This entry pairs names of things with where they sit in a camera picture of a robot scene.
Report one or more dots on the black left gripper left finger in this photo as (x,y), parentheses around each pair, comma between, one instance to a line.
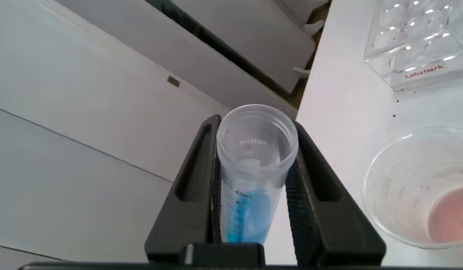
(186,210)

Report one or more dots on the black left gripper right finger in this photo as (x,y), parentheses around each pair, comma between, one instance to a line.
(328,225)

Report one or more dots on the test tube with blue liquid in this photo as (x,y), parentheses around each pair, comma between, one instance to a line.
(250,210)

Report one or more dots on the clear beaker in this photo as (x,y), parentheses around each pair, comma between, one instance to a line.
(411,195)

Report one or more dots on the clear plastic test tube rack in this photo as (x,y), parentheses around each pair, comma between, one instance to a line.
(422,45)

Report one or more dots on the white folding partition screen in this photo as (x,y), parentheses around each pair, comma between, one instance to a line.
(253,33)
(85,112)

